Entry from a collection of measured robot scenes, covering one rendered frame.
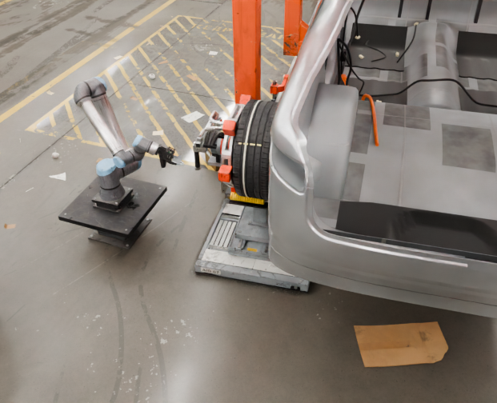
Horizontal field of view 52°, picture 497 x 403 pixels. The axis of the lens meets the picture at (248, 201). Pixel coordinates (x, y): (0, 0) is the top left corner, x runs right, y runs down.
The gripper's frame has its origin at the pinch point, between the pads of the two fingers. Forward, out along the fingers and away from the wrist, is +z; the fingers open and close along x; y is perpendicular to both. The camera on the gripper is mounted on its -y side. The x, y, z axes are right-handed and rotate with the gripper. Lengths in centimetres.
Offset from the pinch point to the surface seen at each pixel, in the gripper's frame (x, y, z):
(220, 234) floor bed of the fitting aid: -2, -46, 50
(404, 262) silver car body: -121, 100, 104
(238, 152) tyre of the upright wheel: -26, 49, 28
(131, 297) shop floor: -68, -73, 7
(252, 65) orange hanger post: 42, 72, 15
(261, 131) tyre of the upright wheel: -17, 64, 35
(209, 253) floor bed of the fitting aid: -25, -46, 46
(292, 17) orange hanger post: 235, 45, 40
